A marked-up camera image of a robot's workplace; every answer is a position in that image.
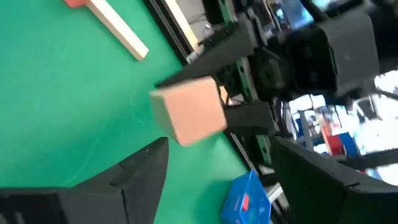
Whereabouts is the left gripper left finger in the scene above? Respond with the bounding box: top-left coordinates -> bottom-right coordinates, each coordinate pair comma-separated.
0,136 -> 170,224

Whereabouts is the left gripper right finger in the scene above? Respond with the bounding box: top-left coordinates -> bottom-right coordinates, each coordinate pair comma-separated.
269,136 -> 398,224

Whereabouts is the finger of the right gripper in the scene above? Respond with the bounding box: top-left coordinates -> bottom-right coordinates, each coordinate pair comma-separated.
154,13 -> 259,88
223,101 -> 278,136

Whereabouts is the tan wooden cube block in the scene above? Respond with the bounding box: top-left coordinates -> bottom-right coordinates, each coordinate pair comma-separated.
149,76 -> 228,147

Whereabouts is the blue box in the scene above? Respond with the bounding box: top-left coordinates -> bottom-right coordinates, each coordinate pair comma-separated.
218,169 -> 272,224

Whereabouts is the long pale wooden block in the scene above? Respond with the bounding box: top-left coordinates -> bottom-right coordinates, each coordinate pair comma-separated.
86,0 -> 150,62

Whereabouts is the pink red block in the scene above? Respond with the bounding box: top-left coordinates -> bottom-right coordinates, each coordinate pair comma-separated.
63,0 -> 90,9

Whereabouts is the black table edge rail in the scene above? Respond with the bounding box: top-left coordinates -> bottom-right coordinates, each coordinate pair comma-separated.
141,0 -> 290,224

